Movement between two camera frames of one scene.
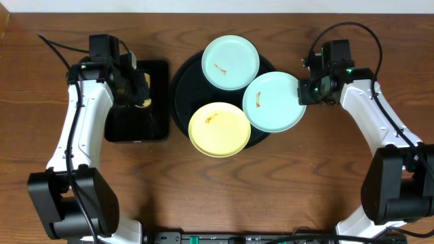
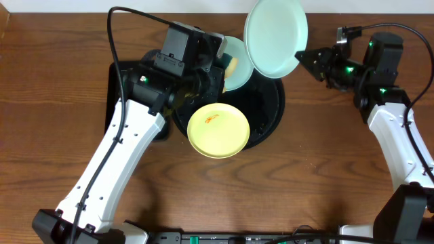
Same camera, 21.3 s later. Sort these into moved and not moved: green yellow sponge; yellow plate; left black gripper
Moved: left black gripper; green yellow sponge
Not moved: yellow plate
